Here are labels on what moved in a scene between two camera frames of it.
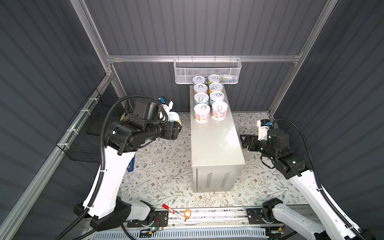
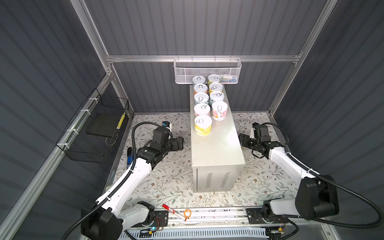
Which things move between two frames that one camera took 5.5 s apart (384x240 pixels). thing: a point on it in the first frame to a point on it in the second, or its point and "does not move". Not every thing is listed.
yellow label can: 216,87 does not move
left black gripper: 172,129 to 174,146
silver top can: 216,96 does not move
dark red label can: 219,110 does not move
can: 173,116 to 203,123
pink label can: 202,113 does not move
